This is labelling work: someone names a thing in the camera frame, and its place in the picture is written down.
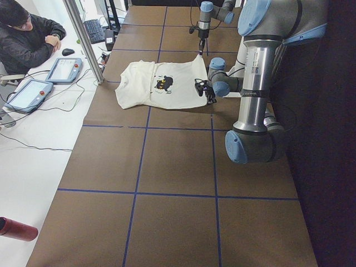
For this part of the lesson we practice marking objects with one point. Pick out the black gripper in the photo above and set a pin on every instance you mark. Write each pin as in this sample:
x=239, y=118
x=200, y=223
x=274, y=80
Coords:
x=210, y=94
x=202, y=35

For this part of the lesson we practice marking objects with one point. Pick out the cream long-sleeve cat shirt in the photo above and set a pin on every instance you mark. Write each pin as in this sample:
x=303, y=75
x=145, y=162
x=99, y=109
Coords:
x=164, y=85

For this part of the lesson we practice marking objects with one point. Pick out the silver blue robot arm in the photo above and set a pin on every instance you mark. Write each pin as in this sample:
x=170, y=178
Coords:
x=266, y=28
x=209, y=11

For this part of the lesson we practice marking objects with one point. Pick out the small black white box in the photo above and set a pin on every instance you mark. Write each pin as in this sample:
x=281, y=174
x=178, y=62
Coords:
x=109, y=39

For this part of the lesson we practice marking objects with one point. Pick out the black computer keyboard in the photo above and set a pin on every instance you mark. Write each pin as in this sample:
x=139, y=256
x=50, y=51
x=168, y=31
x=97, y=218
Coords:
x=94, y=30

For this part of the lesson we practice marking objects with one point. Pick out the black computer mouse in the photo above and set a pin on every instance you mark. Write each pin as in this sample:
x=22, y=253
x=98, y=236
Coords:
x=67, y=52

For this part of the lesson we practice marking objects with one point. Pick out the far blue teach pendant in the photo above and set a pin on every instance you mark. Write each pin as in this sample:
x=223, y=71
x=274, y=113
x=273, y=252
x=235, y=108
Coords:
x=64, y=70

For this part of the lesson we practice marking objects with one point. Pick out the blue teach pendant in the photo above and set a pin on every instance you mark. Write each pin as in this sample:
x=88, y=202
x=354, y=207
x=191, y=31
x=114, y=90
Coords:
x=29, y=97
x=64, y=70

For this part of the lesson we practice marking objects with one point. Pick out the person in black jacket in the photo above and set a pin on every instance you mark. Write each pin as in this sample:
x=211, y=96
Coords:
x=27, y=40

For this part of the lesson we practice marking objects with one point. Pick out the near blue teach pendant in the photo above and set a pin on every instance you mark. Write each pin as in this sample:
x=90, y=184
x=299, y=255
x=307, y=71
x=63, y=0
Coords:
x=29, y=97

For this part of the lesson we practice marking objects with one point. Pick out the red cylindrical bottle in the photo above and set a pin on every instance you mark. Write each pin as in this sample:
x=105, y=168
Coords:
x=17, y=230

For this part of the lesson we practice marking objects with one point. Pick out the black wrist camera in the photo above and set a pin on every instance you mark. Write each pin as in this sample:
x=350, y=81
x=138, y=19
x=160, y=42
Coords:
x=200, y=86

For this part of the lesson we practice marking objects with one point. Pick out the aluminium frame post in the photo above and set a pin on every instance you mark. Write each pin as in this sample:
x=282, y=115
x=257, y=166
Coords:
x=82, y=35

